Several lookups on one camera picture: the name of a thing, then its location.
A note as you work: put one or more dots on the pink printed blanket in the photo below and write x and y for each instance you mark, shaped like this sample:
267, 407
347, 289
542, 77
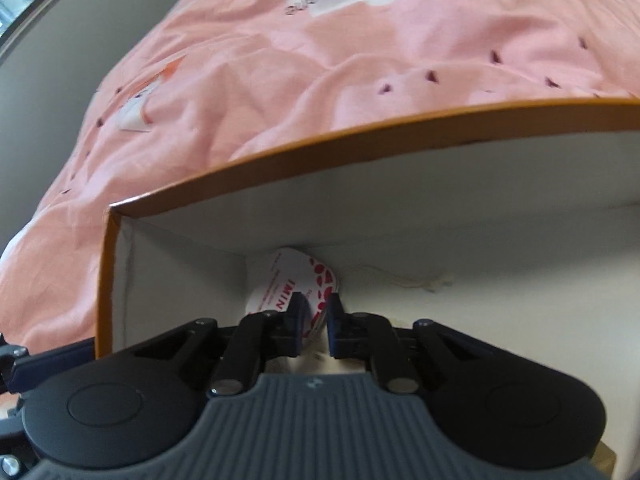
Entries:
250, 85

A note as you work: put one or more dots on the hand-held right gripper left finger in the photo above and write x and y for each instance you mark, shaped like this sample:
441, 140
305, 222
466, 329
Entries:
299, 322

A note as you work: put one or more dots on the white box with orange rim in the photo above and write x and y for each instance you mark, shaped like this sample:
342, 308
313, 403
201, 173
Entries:
450, 200

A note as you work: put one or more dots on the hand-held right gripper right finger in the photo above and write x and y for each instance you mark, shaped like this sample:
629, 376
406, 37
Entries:
336, 327

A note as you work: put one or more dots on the white pouch with red print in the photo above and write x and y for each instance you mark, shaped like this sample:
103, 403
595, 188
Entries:
280, 280

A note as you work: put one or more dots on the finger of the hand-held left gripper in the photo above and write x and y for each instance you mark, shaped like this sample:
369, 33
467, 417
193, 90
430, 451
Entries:
50, 362

